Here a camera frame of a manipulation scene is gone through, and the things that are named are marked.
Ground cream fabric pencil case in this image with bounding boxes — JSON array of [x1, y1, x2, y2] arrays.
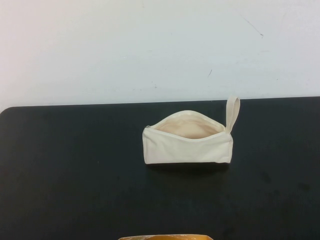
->
[[142, 95, 241, 166]]

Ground yellow cardboard box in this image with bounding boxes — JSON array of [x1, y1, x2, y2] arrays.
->
[[117, 234, 212, 240]]

